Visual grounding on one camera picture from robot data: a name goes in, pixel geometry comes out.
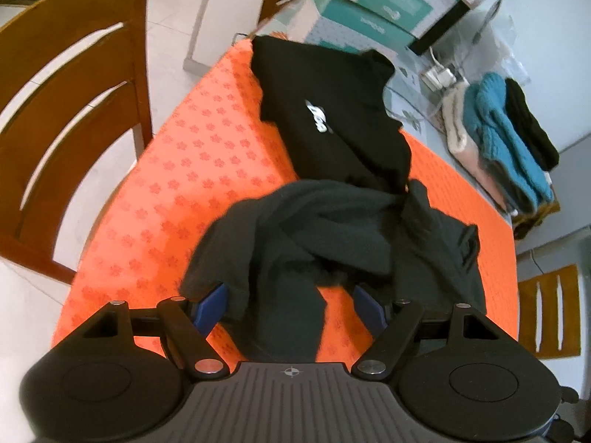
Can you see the teal knitted sweater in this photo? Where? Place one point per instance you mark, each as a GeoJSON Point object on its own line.
{"type": "Point", "coordinates": [506, 157]}

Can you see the wooden chair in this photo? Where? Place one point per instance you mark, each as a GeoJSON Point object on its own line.
{"type": "Point", "coordinates": [58, 133]}
{"type": "Point", "coordinates": [550, 314]}

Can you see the orange patterned table cloth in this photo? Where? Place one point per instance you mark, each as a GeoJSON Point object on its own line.
{"type": "Point", "coordinates": [213, 151]}

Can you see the black garment white logo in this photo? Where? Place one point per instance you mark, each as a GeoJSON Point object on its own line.
{"type": "Point", "coordinates": [329, 108]}

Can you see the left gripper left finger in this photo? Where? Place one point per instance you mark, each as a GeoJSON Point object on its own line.
{"type": "Point", "coordinates": [166, 341]}

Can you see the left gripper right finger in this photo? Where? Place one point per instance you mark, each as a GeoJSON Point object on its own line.
{"type": "Point", "coordinates": [402, 330]}

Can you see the teal white cardboard box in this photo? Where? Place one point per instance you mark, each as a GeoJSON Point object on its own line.
{"type": "Point", "coordinates": [383, 4]}

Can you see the pink folded sweater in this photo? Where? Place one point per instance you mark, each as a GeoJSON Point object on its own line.
{"type": "Point", "coordinates": [462, 146]}

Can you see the dark green zip garment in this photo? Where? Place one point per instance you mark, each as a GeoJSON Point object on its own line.
{"type": "Point", "coordinates": [276, 253]}

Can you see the black folded garment on stack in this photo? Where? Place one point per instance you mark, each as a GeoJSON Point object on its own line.
{"type": "Point", "coordinates": [528, 128]}

